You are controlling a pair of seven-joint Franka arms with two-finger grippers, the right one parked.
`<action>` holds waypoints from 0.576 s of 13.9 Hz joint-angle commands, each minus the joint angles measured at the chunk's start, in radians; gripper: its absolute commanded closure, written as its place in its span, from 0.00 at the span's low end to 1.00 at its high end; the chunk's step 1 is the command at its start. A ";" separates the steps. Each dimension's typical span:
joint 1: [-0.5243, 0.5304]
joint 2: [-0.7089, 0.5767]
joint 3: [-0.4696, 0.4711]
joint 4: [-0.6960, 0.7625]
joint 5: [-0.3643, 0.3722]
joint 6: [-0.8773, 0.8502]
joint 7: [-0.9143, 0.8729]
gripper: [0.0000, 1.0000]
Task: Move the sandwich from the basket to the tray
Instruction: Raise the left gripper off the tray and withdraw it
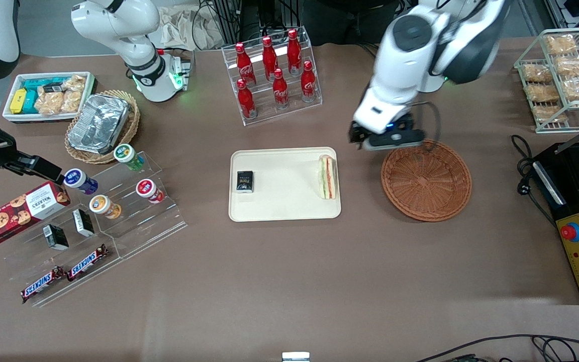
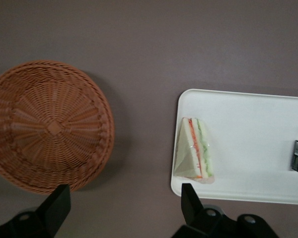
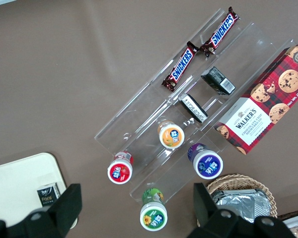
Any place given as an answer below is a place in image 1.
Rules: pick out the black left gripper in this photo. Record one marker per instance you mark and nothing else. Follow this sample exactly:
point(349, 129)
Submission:
point(404, 123)

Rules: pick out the triangular sandwich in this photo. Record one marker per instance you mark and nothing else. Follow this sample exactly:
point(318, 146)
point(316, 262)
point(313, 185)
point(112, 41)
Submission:
point(327, 177)

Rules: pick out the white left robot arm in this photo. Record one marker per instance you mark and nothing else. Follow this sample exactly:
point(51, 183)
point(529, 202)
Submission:
point(410, 65)

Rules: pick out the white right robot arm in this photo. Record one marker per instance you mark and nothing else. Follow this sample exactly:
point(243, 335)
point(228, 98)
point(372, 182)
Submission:
point(133, 30)

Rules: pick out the aluminium foil tray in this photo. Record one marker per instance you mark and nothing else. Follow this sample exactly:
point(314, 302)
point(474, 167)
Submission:
point(98, 123)

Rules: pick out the brown round wicker basket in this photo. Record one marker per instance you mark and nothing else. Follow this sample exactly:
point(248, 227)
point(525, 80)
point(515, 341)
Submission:
point(427, 183)

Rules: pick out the cream plastic tray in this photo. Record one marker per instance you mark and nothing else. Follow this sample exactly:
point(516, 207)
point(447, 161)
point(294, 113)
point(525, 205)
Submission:
point(284, 186)

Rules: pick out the tan wicker basket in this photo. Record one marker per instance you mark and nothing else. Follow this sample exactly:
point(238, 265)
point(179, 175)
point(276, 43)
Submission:
point(132, 123)

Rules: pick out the blue purple can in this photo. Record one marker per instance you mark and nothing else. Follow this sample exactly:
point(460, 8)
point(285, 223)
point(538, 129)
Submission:
point(79, 181)

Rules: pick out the red Walkers cookie box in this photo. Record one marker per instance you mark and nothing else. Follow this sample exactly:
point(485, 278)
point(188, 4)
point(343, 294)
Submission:
point(18, 213)

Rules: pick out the white plastic bin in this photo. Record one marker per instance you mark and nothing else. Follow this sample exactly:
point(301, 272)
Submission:
point(10, 118)

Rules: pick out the small black carton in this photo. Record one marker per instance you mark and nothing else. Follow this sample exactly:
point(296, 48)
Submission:
point(56, 237)
point(83, 222)

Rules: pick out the clear bag of crackers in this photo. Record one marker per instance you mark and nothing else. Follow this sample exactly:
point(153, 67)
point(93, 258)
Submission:
point(73, 95)
point(49, 103)

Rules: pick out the teal box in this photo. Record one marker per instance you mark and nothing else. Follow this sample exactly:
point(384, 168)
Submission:
point(30, 102)
point(43, 82)

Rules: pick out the orange can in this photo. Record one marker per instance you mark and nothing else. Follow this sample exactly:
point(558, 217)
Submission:
point(103, 206)

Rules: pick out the red cola bottle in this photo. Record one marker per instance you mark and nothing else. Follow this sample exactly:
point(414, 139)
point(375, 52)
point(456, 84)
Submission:
point(244, 64)
point(280, 89)
point(246, 100)
point(269, 56)
point(294, 50)
point(308, 81)

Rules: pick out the yellow packet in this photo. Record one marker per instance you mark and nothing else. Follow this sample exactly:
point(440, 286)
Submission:
point(18, 100)

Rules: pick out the green lid can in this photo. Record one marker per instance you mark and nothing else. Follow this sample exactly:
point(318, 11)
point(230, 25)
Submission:
point(127, 156)

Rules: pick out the clear acrylic stepped shelf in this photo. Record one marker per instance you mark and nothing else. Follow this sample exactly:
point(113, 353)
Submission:
point(28, 261)
point(149, 231)

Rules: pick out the clear acrylic bottle rack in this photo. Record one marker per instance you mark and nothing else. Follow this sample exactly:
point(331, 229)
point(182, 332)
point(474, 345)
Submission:
point(262, 116)

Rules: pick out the Snickers bar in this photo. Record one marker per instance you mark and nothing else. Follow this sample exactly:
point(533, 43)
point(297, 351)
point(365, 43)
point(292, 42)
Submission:
point(42, 285)
point(87, 262)

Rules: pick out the red can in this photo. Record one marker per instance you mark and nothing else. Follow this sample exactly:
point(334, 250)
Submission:
point(149, 190)

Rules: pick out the small black box white print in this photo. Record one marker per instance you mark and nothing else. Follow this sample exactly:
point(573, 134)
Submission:
point(245, 182)

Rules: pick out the small interface box green light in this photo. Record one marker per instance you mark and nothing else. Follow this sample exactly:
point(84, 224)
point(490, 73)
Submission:
point(181, 73)

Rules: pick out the beige cloth bag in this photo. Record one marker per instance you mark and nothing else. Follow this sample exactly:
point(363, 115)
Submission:
point(179, 27)

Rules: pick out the black machine yellow control panel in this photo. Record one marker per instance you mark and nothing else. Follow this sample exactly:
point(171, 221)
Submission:
point(566, 201)

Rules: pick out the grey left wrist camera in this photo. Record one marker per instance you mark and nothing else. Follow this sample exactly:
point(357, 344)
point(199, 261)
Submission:
point(395, 141)

